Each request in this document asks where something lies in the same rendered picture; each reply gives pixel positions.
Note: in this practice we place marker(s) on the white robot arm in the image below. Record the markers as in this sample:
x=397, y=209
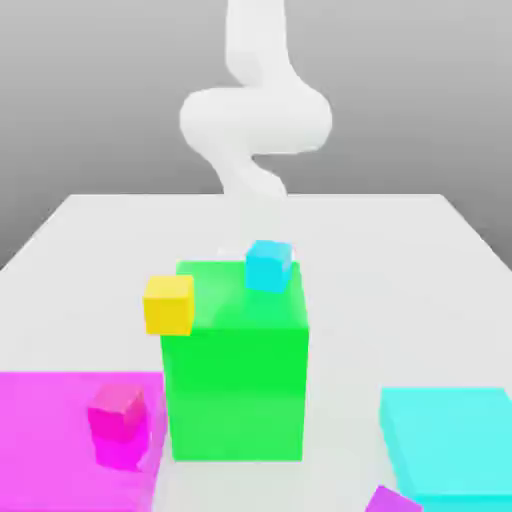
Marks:
x=256, y=120

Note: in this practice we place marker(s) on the small cyan cube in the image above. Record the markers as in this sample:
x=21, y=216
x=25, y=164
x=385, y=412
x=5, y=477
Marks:
x=266, y=267

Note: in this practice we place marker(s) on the small yellow cube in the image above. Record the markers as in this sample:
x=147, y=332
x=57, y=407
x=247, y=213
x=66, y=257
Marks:
x=168, y=308

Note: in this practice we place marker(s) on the small magenta cube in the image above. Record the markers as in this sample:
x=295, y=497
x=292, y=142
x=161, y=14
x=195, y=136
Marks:
x=118, y=428

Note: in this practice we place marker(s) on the small purple cube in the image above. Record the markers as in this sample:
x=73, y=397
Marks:
x=390, y=502

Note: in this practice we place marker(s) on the large green box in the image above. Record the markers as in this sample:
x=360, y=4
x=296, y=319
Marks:
x=236, y=384

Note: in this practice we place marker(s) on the large cyan box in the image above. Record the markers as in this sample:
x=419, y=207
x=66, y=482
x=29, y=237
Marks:
x=452, y=444

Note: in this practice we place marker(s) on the large magenta box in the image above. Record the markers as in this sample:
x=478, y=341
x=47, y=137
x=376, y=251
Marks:
x=44, y=440

